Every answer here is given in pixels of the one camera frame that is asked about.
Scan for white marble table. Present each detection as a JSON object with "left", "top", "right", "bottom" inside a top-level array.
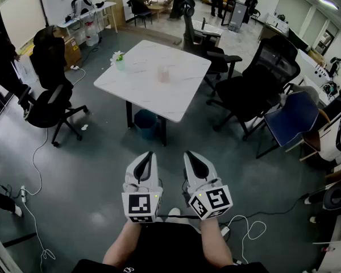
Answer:
[{"left": 93, "top": 40, "right": 212, "bottom": 147}]

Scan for translucent pink cup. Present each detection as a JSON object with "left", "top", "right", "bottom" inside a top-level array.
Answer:
[{"left": 157, "top": 64, "right": 171, "bottom": 83}]

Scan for clear water jug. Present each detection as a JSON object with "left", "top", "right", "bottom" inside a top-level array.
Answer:
[{"left": 85, "top": 21, "right": 100, "bottom": 47}]

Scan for black cable between grippers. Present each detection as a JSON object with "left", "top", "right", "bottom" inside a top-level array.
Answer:
[{"left": 158, "top": 214, "right": 199, "bottom": 220}]

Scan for white looped cable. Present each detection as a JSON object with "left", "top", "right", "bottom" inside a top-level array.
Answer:
[{"left": 220, "top": 214, "right": 267, "bottom": 264}]

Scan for brown cardboard box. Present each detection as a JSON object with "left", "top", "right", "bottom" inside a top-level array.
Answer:
[{"left": 54, "top": 34, "right": 83, "bottom": 71}]

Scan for long white cable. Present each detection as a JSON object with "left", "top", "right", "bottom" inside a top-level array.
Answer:
[{"left": 22, "top": 128, "right": 57, "bottom": 268}]

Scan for person's left forearm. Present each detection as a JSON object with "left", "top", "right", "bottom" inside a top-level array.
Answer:
[{"left": 102, "top": 220, "right": 143, "bottom": 268}]

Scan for black office chair with headrest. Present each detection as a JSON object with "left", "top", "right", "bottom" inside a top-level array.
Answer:
[{"left": 182, "top": 0, "right": 243, "bottom": 97}]

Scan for white desk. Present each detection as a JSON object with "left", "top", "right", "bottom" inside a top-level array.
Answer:
[{"left": 56, "top": 1, "right": 119, "bottom": 37}]

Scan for black headphones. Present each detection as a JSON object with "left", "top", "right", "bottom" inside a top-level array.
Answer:
[{"left": 182, "top": 0, "right": 197, "bottom": 18}]

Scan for black mesh office chair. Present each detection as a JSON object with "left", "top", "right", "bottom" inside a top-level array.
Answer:
[{"left": 206, "top": 35, "right": 301, "bottom": 141}]

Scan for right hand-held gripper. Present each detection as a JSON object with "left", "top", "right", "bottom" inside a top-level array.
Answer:
[{"left": 182, "top": 151, "right": 234, "bottom": 221}]

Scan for black office chair grey armrests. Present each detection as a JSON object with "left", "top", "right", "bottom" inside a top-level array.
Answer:
[{"left": 18, "top": 25, "right": 89, "bottom": 148}]

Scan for person's white shoe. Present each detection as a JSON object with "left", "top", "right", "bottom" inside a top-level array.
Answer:
[{"left": 165, "top": 207, "right": 189, "bottom": 225}]

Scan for blue waste bin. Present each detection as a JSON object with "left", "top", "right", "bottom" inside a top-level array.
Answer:
[{"left": 134, "top": 109, "right": 159, "bottom": 140}]

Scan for person's right forearm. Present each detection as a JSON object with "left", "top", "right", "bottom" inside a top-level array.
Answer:
[{"left": 199, "top": 217, "right": 234, "bottom": 267}]

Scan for green vase with flowers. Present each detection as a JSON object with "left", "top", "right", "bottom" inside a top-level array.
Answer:
[{"left": 110, "top": 50, "right": 126, "bottom": 71}]

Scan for blue plastic chair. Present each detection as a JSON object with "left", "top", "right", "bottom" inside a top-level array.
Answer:
[{"left": 255, "top": 90, "right": 321, "bottom": 159}]

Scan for white and black machine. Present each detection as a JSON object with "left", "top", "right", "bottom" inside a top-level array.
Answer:
[{"left": 315, "top": 91, "right": 341, "bottom": 166}]

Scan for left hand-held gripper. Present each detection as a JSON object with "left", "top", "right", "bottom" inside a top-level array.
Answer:
[{"left": 121, "top": 151, "right": 163, "bottom": 224}]

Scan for person's black shirt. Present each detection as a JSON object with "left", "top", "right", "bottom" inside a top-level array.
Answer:
[{"left": 70, "top": 222, "right": 271, "bottom": 273}]

